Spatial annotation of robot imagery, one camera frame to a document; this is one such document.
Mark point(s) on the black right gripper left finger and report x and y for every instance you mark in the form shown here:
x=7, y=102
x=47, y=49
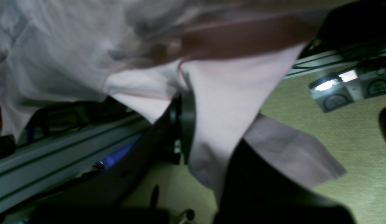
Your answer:
x=98, y=200

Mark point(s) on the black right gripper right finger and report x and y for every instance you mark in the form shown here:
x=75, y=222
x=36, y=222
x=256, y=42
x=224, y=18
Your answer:
x=256, y=193

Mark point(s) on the pink T-shirt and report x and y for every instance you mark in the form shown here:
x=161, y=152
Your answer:
x=230, y=54

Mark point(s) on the aluminium frame rail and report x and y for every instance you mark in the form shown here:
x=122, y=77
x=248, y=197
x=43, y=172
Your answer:
x=43, y=164

